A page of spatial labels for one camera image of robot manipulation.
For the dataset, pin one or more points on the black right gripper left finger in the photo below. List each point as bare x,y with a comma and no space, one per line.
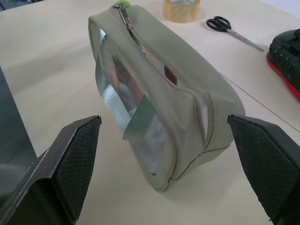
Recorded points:
58,168

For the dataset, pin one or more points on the clear packing tape roll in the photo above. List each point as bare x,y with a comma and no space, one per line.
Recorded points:
181,9

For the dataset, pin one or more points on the black and red device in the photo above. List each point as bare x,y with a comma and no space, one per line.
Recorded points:
286,61

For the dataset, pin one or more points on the grey-green zippered pouch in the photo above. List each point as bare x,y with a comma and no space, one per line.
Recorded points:
164,98

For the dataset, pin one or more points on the silver zipper pull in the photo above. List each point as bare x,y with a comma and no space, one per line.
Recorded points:
124,16

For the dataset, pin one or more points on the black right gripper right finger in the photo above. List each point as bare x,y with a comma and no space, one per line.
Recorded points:
264,164

